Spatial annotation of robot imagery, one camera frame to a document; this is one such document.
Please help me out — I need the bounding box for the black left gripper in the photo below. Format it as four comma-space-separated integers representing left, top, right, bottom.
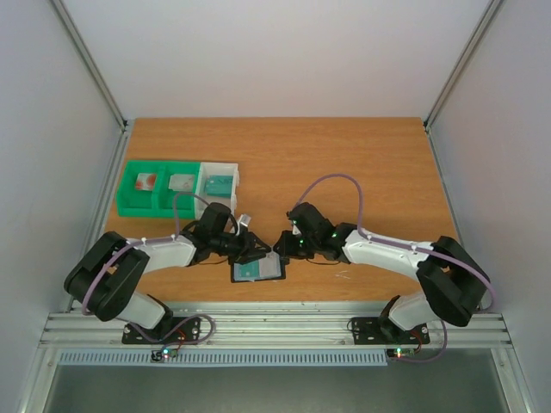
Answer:
212, 227, 271, 265

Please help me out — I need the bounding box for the white red patterned card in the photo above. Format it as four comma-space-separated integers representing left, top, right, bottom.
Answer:
258, 252, 281, 279

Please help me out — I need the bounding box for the black leather card holder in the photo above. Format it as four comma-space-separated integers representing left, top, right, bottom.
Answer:
231, 252, 286, 283

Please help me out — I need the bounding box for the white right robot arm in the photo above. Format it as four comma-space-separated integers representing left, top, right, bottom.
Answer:
274, 202, 491, 343

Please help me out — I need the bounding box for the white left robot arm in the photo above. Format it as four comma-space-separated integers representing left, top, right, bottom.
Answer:
64, 202, 271, 342

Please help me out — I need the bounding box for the teal card under sleeve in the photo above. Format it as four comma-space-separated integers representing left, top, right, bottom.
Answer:
232, 261, 261, 282

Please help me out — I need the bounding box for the teal VIP card stack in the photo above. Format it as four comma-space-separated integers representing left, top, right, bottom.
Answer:
204, 175, 233, 199

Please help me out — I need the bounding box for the grey card with red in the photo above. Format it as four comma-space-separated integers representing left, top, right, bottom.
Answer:
168, 174, 195, 193

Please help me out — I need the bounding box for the white plastic bin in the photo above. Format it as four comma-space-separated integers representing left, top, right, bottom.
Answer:
195, 162, 239, 214

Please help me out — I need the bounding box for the green plastic bin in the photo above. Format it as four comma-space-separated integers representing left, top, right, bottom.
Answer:
116, 160, 201, 219

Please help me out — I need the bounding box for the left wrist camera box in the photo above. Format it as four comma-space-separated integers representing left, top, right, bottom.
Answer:
236, 213, 251, 235

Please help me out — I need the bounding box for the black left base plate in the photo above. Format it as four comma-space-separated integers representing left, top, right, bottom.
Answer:
121, 317, 201, 345

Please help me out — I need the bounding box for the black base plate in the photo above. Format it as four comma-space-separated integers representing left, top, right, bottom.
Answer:
347, 317, 430, 346
121, 317, 201, 345

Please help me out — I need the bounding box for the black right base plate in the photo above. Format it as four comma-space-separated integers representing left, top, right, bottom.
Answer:
347, 317, 430, 346

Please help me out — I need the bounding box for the grey aluminium frame rail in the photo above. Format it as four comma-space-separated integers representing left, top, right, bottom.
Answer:
46, 0, 130, 130

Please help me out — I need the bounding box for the grey slotted cable duct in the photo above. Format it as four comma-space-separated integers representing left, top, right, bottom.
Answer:
58, 348, 387, 368

